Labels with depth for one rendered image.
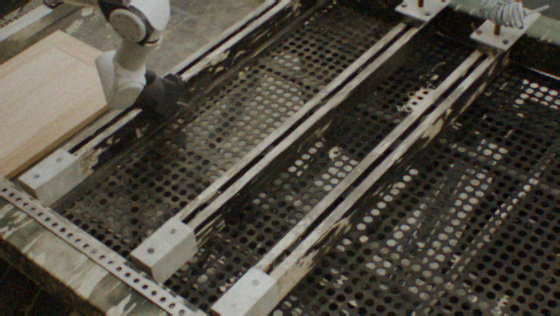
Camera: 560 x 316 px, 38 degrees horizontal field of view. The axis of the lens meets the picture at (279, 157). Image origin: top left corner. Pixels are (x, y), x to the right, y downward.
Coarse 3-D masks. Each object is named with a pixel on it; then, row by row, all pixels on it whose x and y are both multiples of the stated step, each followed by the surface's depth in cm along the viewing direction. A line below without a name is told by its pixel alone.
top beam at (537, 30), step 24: (360, 0) 240; (384, 0) 234; (456, 0) 222; (480, 0) 221; (456, 24) 222; (480, 24) 216; (552, 24) 211; (528, 48) 211; (552, 48) 206; (552, 72) 210
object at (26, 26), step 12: (36, 12) 241; (48, 12) 241; (60, 12) 244; (12, 24) 237; (24, 24) 237; (36, 24) 239; (48, 24) 243; (0, 36) 233; (12, 36) 234; (24, 36) 237; (0, 48) 233
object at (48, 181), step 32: (288, 0) 232; (320, 0) 243; (224, 32) 222; (256, 32) 224; (192, 64) 214; (224, 64) 219; (192, 96) 214; (96, 128) 196; (128, 128) 199; (64, 160) 189; (96, 160) 195; (32, 192) 184; (64, 192) 190
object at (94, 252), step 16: (0, 192) 185; (16, 192) 185; (32, 208) 181; (48, 224) 177; (64, 224) 176; (64, 240) 174; (80, 240) 173; (96, 256) 169; (112, 272) 166; (128, 272) 166; (160, 304) 159; (176, 304) 159
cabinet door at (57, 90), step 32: (32, 64) 227; (64, 64) 226; (0, 96) 217; (32, 96) 216; (64, 96) 215; (96, 96) 214; (0, 128) 207; (32, 128) 207; (64, 128) 205; (0, 160) 198; (32, 160) 199
